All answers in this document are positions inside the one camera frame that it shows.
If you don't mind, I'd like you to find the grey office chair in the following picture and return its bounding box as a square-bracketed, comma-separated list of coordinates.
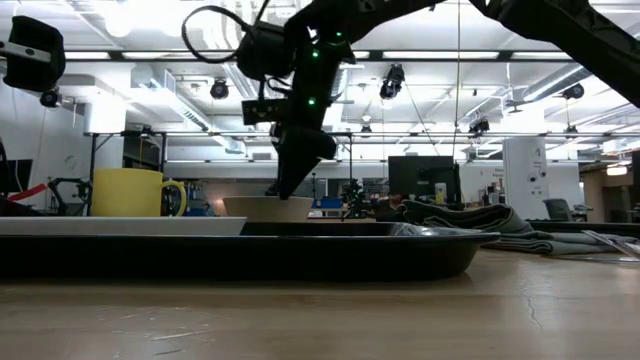
[542, 198, 575, 222]

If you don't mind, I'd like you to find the black computer monitor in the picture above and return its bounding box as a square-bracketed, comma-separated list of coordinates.
[5, 159, 34, 194]
[388, 155, 462, 205]

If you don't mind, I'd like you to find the beige bowl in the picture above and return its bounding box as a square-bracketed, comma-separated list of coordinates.
[222, 195, 315, 224]

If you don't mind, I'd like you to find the yellow mug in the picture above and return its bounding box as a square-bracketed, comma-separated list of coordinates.
[91, 167, 188, 218]

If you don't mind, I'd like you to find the black aluminium table frame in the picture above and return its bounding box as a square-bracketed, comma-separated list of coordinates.
[527, 220, 640, 239]

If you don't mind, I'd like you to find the fork with patterned teal handle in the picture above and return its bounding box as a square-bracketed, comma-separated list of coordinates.
[581, 229, 640, 262]

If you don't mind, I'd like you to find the black serving tray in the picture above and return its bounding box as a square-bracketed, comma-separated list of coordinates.
[0, 221, 502, 282]

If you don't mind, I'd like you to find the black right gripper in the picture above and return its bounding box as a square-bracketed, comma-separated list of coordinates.
[272, 27, 357, 201]

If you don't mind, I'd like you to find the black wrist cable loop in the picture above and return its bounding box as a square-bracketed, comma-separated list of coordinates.
[180, 4, 261, 65]

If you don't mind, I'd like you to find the person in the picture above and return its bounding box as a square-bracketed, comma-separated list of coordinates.
[372, 194, 407, 222]

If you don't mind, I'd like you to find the white pillar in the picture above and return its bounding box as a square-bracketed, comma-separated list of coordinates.
[502, 137, 551, 221]

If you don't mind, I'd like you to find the small Christmas tree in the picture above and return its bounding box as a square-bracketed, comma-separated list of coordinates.
[341, 179, 370, 220]

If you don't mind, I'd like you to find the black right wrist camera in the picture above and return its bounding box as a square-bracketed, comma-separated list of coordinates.
[242, 98, 289, 126]

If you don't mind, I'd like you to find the thin hanging cable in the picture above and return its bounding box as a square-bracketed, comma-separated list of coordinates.
[452, 0, 462, 159]

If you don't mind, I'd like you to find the white plate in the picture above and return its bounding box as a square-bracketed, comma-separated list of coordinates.
[0, 216, 248, 237]

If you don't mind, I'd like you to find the grey cloth napkin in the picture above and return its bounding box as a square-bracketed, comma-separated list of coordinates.
[401, 198, 640, 258]

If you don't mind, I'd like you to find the black metal rig stand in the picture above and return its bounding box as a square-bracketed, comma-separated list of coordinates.
[83, 130, 167, 216]

